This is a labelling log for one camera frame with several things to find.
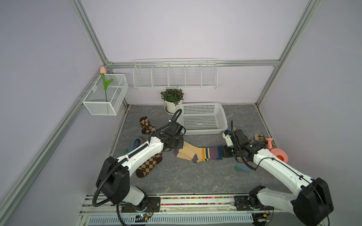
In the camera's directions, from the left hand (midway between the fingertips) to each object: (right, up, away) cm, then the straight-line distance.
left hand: (179, 144), depth 84 cm
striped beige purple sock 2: (+22, -6, +3) cm, 23 cm away
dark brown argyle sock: (-25, +7, +21) cm, 34 cm away
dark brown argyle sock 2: (-22, -16, +3) cm, 27 cm away
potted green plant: (-6, +30, +18) cm, 36 cm away
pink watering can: (+57, -4, -4) cm, 57 cm away
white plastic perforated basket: (+16, +15, +28) cm, 36 cm away
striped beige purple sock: (+7, -6, +3) cm, 10 cm away
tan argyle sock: (+57, +2, +15) cm, 59 cm away
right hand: (+26, -3, 0) cm, 26 cm away
